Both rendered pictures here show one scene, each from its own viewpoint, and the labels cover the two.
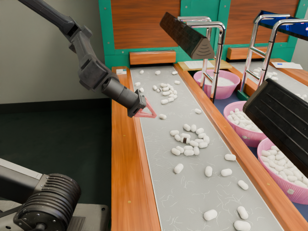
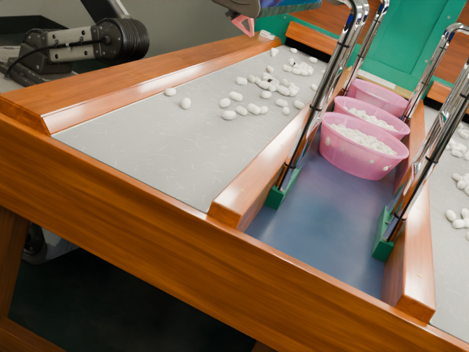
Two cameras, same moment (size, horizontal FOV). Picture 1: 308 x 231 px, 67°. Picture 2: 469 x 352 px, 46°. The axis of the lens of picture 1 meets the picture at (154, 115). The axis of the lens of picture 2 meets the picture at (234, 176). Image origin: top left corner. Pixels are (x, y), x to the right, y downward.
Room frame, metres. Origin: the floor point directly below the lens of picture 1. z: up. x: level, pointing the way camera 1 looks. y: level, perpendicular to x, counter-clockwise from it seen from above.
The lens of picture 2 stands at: (-0.99, -0.68, 1.16)
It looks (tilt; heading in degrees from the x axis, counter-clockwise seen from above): 23 degrees down; 18
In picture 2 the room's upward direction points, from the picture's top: 22 degrees clockwise
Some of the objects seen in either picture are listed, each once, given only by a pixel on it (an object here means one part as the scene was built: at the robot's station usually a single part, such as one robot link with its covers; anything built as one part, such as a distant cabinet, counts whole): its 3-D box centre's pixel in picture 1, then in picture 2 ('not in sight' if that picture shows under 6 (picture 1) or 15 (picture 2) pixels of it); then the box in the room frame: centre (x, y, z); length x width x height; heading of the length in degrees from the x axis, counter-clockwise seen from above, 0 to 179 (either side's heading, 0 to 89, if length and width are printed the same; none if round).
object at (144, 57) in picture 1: (152, 57); (319, 40); (1.49, 0.01, 0.83); 0.30 x 0.06 x 0.07; 99
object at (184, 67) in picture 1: (204, 64); (383, 84); (1.49, -0.33, 0.77); 0.33 x 0.15 x 0.01; 99
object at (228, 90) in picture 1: (215, 84); (375, 103); (1.28, -0.37, 0.72); 0.27 x 0.27 x 0.10
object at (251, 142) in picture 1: (253, 124); (366, 126); (0.84, -0.44, 0.72); 0.27 x 0.27 x 0.10
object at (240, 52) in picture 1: (249, 52); (463, 101); (1.60, -0.66, 0.83); 0.30 x 0.06 x 0.07; 99
